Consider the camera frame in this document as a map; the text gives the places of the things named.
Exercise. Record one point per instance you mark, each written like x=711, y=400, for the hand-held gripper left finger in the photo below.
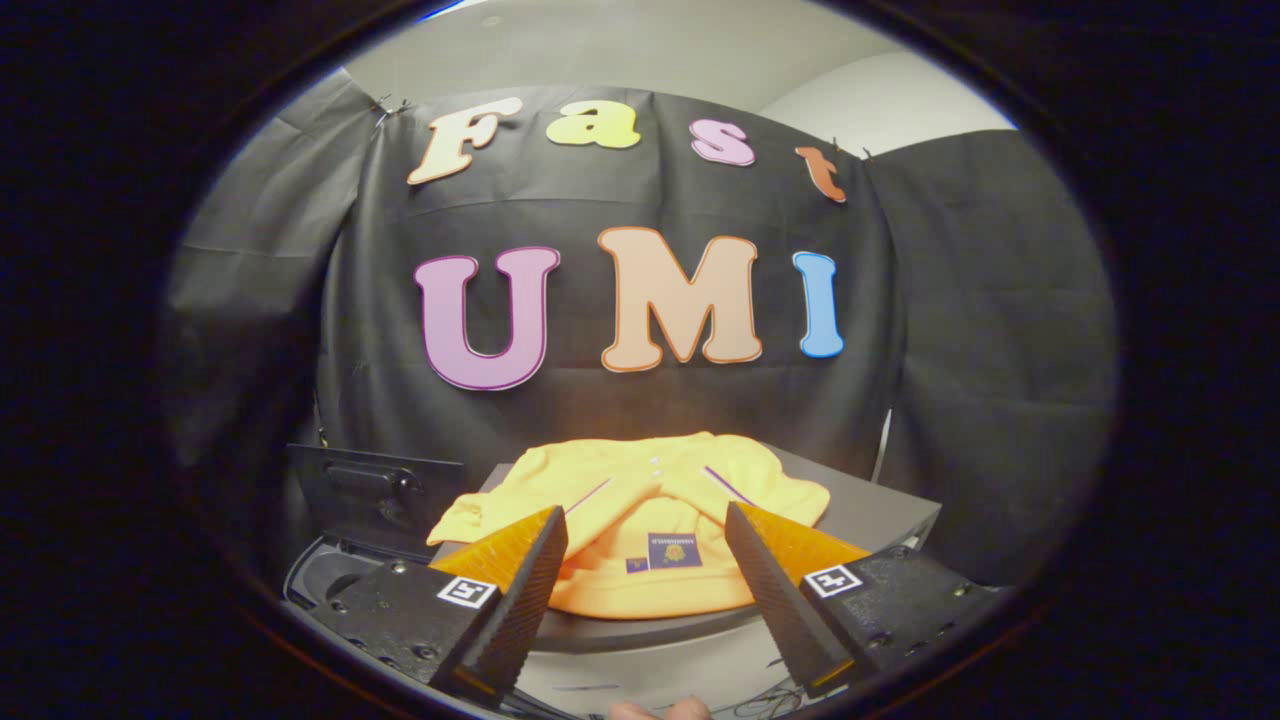
x=525, y=600

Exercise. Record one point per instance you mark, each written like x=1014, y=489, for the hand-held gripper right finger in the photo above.
x=770, y=600

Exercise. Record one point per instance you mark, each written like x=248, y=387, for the yellow shirt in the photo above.
x=650, y=500

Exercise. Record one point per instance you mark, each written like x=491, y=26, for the black backdrop cloth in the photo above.
x=600, y=400

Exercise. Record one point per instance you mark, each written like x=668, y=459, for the cream cabinet with grey frame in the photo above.
x=870, y=510

